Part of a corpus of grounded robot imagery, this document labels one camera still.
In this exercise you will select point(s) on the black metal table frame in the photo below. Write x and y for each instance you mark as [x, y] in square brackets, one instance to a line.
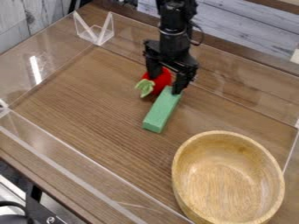
[46, 210]

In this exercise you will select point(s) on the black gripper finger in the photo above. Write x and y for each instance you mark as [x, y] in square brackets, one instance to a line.
[183, 79]
[154, 67]

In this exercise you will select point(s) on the clear acrylic tray enclosure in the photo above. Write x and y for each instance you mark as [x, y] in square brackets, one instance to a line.
[71, 130]

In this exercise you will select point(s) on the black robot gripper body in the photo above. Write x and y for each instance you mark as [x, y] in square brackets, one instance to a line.
[171, 49]

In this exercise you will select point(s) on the red plush strawberry toy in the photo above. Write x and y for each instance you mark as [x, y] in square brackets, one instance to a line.
[153, 86]

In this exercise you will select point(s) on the clear acrylic corner bracket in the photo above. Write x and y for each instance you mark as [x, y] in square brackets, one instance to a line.
[95, 34]

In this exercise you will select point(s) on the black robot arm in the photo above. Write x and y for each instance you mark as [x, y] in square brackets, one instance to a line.
[177, 13]

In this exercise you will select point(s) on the brown wooden bowl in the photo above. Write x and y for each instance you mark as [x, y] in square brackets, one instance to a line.
[227, 180]

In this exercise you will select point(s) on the green rectangular block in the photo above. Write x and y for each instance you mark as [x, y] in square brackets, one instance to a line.
[161, 111]

